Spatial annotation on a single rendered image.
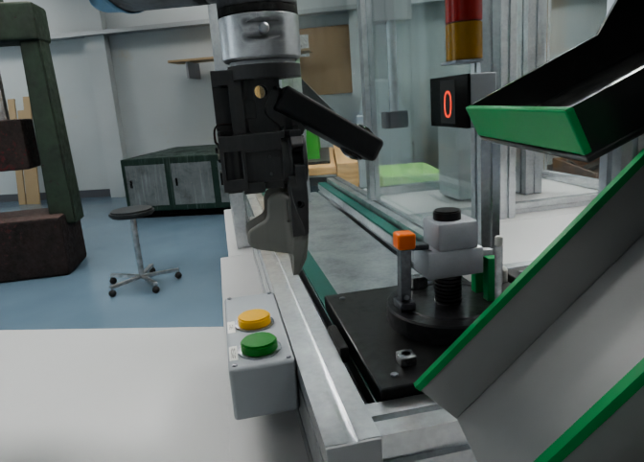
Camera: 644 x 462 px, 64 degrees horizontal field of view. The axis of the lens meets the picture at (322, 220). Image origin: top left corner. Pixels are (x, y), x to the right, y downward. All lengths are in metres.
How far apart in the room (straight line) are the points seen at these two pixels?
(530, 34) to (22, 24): 3.74
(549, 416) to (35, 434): 0.58
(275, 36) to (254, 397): 0.36
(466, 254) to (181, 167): 5.80
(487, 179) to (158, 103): 7.71
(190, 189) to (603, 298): 6.01
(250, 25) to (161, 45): 7.85
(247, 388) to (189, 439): 0.11
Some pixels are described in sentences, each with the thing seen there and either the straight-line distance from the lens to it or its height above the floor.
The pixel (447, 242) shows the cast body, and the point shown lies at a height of 1.07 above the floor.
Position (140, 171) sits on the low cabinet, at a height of 0.58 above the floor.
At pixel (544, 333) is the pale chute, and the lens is 0.40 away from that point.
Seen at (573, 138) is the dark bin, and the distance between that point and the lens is 0.23.
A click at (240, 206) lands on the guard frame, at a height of 0.97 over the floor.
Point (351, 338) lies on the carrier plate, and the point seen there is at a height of 0.97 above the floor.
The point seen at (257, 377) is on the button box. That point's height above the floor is 0.95.
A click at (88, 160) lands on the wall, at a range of 8.96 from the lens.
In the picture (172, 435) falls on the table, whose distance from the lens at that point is 0.66.
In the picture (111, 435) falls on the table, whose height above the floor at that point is 0.86.
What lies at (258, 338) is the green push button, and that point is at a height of 0.97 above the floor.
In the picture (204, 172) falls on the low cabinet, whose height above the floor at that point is 0.52.
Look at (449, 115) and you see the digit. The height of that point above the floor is 1.19.
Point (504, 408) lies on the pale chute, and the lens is 0.38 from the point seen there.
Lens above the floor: 1.22
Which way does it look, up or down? 13 degrees down
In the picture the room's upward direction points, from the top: 4 degrees counter-clockwise
